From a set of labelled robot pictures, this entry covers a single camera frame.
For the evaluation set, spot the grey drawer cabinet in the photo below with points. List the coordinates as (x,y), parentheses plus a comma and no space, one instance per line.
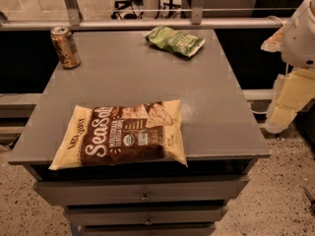
(222,140)

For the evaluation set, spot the brown Sea Salt chip bag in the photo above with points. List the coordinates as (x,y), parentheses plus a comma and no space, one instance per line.
(110,135)

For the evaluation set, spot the green chip bag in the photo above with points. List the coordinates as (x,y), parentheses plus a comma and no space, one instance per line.
(175,41)

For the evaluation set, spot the orange soda can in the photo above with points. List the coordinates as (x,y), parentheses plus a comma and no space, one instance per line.
(65,47)

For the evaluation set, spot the black office chair base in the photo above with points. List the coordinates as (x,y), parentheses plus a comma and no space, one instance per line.
(125,9)

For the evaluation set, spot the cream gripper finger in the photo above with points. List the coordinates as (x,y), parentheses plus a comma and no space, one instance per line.
(274,42)
(291,93)

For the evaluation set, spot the metal railing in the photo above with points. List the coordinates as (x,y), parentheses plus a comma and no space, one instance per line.
(96,14)

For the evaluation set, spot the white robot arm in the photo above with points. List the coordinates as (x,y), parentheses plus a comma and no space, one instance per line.
(295,40)

